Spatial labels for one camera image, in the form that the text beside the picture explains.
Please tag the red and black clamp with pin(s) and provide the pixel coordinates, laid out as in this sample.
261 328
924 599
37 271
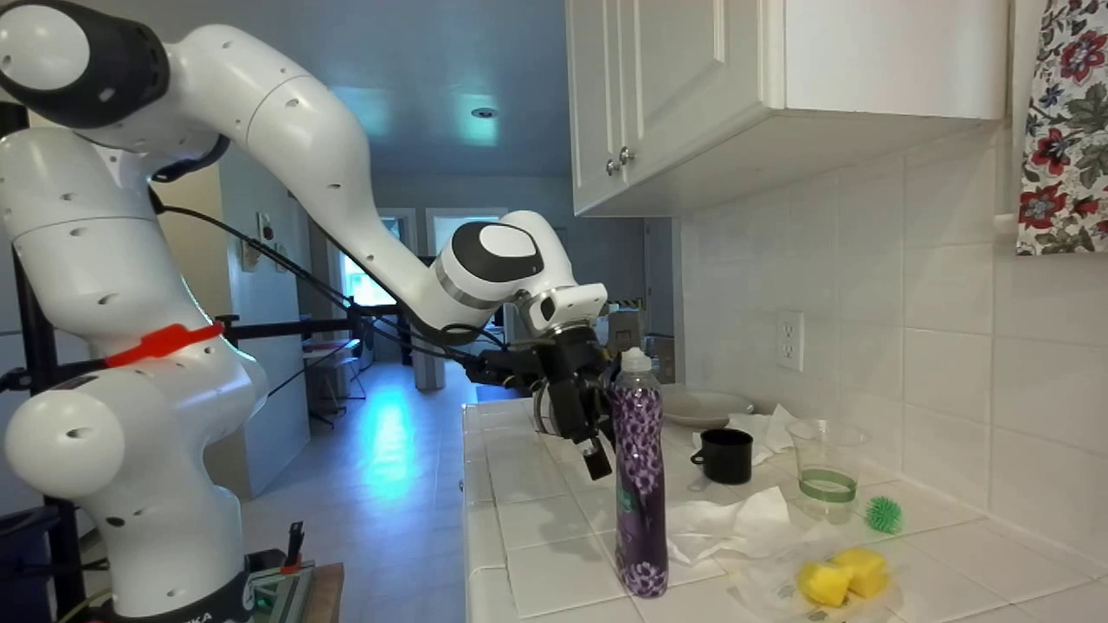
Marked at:
293 545

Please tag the clear plastic bag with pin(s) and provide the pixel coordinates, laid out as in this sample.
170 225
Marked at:
770 588

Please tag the white wall socket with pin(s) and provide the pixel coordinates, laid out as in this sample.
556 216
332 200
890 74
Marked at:
789 341

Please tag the grey plate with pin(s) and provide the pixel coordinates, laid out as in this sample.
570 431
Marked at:
701 405

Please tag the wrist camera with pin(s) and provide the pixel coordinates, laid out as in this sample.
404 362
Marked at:
506 368

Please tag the small black cup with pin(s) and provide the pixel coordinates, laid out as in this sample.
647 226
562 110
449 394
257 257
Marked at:
727 457

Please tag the white wall cabinet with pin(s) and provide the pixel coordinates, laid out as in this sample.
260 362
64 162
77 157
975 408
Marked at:
822 69

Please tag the green spiky ball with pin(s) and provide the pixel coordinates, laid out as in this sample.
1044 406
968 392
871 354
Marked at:
884 515

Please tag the window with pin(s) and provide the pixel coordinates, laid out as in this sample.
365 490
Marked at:
363 277

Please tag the narrow cabinet door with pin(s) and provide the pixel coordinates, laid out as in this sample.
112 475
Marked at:
593 86

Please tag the yellow sponge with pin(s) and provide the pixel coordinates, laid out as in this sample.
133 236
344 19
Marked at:
822 584
868 571

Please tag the floral curtain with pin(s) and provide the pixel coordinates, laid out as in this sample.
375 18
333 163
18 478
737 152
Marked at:
1065 130

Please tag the purple dish soap bottle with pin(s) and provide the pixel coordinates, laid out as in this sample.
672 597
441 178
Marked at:
640 484

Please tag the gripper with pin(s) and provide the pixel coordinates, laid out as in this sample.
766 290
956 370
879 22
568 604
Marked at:
571 381

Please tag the clear plastic cup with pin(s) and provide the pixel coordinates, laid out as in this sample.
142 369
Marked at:
827 472

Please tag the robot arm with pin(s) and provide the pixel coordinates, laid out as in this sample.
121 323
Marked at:
130 260

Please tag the wide cabinet door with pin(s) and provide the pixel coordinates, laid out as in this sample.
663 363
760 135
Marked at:
692 78

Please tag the folding table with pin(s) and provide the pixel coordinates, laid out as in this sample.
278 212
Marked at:
333 363

